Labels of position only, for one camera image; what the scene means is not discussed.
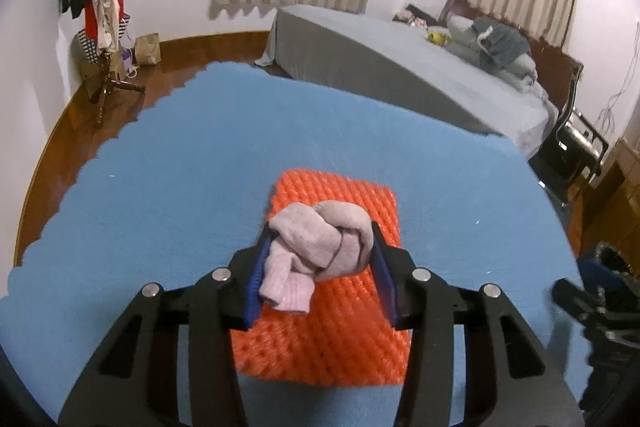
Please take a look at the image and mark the pink knotted sock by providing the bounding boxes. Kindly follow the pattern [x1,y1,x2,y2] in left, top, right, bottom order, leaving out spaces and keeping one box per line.
[259,200,374,314]

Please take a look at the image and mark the wooden wardrobe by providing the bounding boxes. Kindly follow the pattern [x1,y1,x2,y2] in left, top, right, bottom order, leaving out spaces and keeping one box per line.
[580,104,639,274]

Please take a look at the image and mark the striped basket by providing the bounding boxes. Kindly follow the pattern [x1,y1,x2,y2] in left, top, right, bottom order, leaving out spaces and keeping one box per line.
[77,13,130,64]

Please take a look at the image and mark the wooden headboard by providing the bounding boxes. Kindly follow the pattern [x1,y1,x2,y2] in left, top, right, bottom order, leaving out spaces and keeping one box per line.
[438,0,584,108]

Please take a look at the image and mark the folded grey blankets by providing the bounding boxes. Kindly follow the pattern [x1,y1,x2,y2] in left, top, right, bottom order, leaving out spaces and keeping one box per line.
[445,15,538,93]

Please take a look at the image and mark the bed with grey sheet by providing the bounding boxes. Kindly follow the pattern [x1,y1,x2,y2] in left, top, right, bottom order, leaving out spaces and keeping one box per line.
[256,4,559,158]

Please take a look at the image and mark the yellow plush toy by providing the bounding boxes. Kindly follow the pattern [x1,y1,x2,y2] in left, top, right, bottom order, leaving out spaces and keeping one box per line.
[426,29,451,46]

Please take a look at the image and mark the blue fleece table cover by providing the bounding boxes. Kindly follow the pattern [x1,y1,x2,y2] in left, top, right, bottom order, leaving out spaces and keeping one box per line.
[1,63,590,417]

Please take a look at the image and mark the hanging white cables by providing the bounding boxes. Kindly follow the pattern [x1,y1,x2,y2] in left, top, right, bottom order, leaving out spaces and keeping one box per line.
[595,20,640,143]

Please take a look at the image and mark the red hanging garment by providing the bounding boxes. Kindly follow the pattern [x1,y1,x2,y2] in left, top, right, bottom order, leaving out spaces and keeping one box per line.
[84,0,125,40]

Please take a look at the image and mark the brown paper bag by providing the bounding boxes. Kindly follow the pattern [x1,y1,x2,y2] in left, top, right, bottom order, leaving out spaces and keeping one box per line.
[134,32,162,66]

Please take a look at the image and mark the wooden coat stand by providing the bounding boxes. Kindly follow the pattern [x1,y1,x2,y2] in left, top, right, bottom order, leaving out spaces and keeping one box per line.
[90,50,145,127]

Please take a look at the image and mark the black lined trash bin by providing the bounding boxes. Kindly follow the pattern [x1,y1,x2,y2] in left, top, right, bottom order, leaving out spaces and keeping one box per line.
[577,242,639,311]

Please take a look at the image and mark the orange foam net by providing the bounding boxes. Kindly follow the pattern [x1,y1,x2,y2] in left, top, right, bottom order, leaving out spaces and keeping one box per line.
[232,168,410,387]

